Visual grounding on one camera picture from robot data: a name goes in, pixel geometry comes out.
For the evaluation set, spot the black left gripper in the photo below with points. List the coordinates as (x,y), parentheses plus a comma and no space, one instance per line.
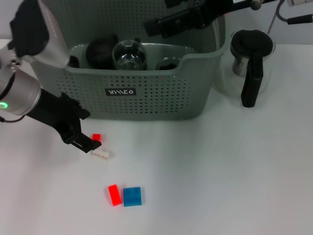
(56,112)

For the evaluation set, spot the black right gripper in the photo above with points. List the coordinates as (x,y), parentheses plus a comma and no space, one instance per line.
(210,9)

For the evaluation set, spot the small red cube brick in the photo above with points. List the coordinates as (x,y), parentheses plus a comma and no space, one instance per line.
(96,136)

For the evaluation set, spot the white toy brick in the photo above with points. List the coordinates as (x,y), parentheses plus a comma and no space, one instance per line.
(104,155)

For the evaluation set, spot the glass teacup black sleeve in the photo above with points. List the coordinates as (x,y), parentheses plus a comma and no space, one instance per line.
(168,64)
(129,55)

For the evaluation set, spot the grey perforated storage bin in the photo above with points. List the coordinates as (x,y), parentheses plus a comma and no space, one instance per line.
(146,98)

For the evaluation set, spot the bright red rectangular brick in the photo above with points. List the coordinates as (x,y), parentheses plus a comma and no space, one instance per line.
(115,195)

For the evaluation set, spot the blue square brick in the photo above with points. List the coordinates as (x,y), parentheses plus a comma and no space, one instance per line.
(132,197)

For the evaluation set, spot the black clay teapot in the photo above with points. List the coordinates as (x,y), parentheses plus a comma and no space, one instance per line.
(100,51)

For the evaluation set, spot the small black clay cup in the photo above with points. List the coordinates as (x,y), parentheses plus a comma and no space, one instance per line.
(74,61)

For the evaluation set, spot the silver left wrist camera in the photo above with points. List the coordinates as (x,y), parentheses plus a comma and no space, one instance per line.
(44,36)

